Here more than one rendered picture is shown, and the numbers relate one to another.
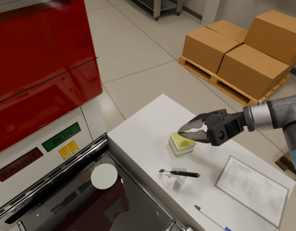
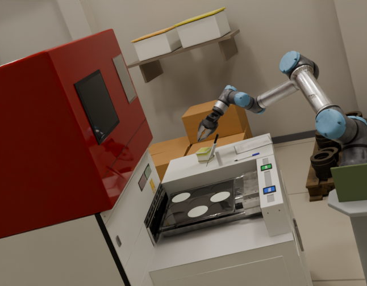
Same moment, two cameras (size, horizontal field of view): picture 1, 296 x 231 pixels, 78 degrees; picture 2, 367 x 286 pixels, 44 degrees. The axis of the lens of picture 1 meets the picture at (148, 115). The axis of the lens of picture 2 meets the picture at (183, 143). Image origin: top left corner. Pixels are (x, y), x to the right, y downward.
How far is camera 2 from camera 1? 206 cm
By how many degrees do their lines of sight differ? 41
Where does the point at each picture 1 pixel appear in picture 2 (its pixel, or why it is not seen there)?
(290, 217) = not seen: hidden behind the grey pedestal
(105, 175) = (181, 197)
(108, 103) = not seen: outside the picture
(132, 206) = (209, 190)
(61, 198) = (169, 213)
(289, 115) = (225, 96)
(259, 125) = (221, 108)
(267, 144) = (292, 197)
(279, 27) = (208, 111)
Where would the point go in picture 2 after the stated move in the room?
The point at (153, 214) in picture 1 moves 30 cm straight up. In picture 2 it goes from (222, 184) to (204, 131)
